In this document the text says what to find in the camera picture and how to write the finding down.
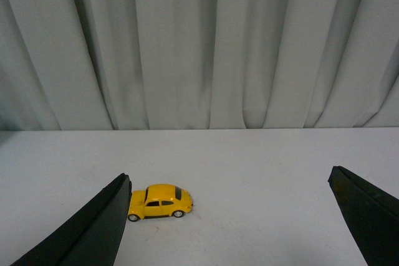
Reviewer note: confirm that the yellow beetle toy car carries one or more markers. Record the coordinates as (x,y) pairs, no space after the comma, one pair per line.
(159,200)

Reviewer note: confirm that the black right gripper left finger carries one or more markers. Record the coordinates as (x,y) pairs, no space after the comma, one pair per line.
(92,235)

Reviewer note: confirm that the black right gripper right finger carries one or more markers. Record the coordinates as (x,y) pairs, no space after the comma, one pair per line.
(370,213)

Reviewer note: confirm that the grey pleated curtain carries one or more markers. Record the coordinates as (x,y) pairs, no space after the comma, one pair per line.
(198,64)

